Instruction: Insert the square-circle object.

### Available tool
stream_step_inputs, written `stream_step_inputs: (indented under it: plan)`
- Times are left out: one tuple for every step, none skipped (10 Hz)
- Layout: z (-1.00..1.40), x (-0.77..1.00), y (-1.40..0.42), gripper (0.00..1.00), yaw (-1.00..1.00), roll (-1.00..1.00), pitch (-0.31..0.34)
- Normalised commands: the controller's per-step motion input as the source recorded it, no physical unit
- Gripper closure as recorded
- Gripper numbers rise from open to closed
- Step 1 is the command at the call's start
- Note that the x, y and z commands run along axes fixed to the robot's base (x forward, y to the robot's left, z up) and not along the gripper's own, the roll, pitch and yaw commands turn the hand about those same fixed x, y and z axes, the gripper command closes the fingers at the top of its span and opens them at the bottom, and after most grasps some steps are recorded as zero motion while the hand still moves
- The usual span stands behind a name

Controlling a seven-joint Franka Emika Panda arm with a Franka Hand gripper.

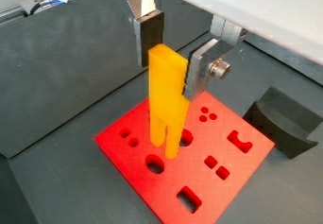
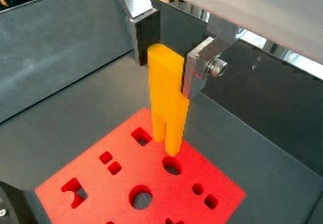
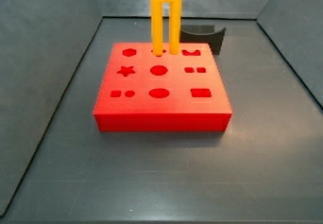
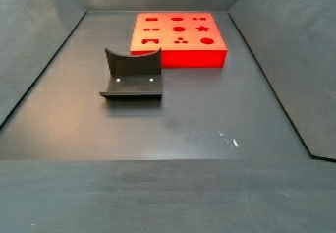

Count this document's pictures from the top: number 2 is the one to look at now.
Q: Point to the red insertion board with holes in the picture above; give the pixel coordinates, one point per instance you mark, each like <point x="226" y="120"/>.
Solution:
<point x="126" y="182"/>

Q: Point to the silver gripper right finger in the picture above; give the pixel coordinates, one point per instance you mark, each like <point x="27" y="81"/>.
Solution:
<point x="204" y="63"/>

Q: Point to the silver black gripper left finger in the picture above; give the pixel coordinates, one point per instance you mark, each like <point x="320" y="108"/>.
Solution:
<point x="144" y="18"/>

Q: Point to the black device at corner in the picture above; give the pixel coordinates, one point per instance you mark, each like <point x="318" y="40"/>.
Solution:
<point x="15" y="210"/>

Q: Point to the dark grey bin walls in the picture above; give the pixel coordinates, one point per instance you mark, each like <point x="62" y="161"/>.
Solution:
<point x="72" y="85"/>

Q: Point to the yellow two-pronged peg object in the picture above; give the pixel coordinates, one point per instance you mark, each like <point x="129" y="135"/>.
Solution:
<point x="169" y="103"/>

